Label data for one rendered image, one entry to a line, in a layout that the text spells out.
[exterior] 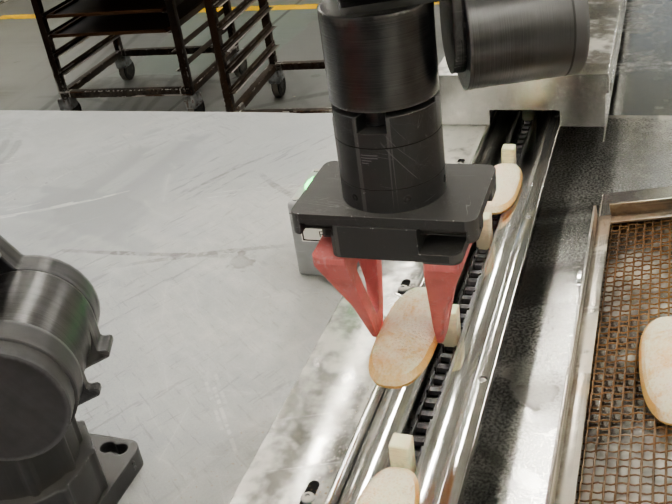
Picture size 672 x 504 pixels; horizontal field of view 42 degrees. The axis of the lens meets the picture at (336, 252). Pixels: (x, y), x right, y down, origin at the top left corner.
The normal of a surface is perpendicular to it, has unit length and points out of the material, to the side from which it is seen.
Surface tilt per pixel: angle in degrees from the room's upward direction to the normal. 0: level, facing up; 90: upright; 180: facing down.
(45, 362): 56
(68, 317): 62
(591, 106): 90
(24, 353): 38
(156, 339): 0
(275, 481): 0
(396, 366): 9
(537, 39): 91
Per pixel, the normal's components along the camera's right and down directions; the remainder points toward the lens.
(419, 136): 0.48, 0.40
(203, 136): -0.12, -0.85
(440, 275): -0.25, 0.80
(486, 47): 0.07, 0.52
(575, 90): -0.32, 0.52
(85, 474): 0.94, 0.06
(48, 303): 0.50, -0.77
